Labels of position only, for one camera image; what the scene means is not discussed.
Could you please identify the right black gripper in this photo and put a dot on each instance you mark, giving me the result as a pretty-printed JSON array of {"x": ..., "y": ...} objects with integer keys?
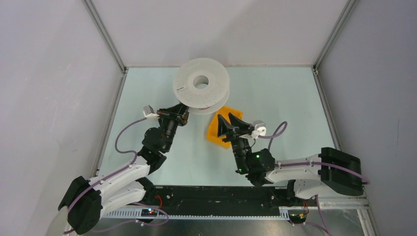
[{"x": 238, "y": 128}]

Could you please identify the orange plastic bin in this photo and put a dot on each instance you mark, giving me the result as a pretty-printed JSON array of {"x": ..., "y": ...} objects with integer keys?
[{"x": 212, "y": 130}]

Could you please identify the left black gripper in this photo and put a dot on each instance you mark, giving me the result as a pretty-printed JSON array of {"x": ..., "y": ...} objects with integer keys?
[{"x": 178, "y": 113}]

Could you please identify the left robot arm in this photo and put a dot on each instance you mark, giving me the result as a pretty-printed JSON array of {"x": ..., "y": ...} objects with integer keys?
[{"x": 86, "y": 201}]

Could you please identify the aluminium frame post left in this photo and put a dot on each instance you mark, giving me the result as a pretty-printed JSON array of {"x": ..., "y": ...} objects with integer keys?
[{"x": 98, "y": 22}]

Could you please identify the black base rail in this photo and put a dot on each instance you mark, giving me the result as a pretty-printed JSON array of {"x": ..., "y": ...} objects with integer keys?
[{"x": 221, "y": 200}]

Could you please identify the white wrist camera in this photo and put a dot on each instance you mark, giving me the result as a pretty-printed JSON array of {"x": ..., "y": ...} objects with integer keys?
[
  {"x": 259, "y": 129},
  {"x": 149, "y": 112}
]

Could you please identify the aluminium frame post right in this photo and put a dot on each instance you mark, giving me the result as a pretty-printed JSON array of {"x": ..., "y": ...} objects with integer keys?
[{"x": 335, "y": 32}]

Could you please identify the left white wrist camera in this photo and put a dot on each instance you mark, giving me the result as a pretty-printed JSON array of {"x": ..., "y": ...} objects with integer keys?
[{"x": 149, "y": 112}]

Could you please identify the white perforated cable spool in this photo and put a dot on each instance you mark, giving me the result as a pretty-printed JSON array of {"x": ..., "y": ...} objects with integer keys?
[{"x": 203, "y": 85}]

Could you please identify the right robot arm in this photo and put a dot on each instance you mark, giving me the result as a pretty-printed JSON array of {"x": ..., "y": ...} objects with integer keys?
[{"x": 331, "y": 170}]

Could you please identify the left controller board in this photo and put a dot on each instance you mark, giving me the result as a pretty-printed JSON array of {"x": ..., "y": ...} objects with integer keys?
[{"x": 149, "y": 212}]

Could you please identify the aluminium frame post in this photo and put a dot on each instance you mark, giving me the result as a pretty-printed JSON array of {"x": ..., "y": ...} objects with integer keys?
[
  {"x": 335, "y": 32},
  {"x": 98, "y": 22}
]

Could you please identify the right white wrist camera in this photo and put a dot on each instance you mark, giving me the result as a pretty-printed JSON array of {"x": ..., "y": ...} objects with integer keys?
[{"x": 259, "y": 129}]

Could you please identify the controller board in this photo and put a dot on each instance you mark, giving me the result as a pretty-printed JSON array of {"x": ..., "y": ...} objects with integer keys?
[
  {"x": 297, "y": 217},
  {"x": 149, "y": 212}
]

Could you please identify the right controller board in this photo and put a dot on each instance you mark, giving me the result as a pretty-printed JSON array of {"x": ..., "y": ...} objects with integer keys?
[{"x": 297, "y": 217}]

